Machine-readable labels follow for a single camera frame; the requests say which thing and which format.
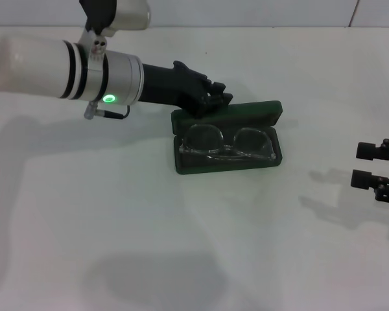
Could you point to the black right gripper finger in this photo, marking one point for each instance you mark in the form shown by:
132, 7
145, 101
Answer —
363, 179
368, 151

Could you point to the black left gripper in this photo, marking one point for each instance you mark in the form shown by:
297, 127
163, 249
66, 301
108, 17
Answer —
175, 89

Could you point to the green glasses case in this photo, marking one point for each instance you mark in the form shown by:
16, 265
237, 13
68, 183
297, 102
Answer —
246, 111

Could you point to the clear white glasses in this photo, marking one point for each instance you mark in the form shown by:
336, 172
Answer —
227, 150

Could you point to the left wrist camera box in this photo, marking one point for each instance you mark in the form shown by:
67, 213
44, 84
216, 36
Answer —
123, 14

